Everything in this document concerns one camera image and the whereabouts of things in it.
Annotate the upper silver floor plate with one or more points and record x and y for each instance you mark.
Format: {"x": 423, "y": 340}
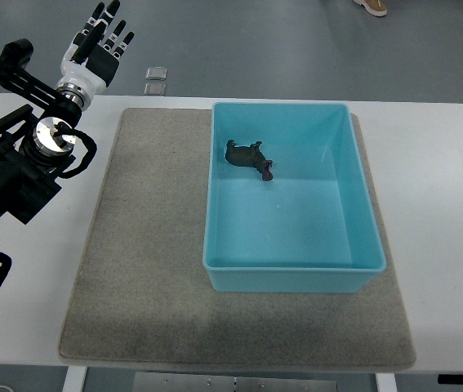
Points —
{"x": 156, "y": 73}

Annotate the silver floor plate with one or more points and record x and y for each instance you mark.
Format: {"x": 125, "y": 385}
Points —
{"x": 155, "y": 89}
{"x": 156, "y": 73}

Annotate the lower silver floor plate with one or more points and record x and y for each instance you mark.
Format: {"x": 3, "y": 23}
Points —
{"x": 155, "y": 89}

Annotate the blue plastic box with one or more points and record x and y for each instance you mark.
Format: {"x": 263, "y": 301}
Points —
{"x": 312, "y": 228}

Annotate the brown shoe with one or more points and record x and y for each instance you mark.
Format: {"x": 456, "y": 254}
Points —
{"x": 374, "y": 7}

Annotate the brown toy hippo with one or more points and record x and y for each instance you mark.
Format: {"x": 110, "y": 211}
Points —
{"x": 249, "y": 156}

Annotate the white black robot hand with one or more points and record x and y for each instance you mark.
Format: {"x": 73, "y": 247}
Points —
{"x": 98, "y": 66}

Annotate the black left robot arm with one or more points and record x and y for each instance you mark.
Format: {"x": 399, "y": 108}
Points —
{"x": 40, "y": 142}

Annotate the grey felt mat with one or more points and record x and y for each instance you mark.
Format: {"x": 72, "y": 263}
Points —
{"x": 142, "y": 297}

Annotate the grey metal table base plate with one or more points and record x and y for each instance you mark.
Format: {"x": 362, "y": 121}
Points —
{"x": 147, "y": 381}

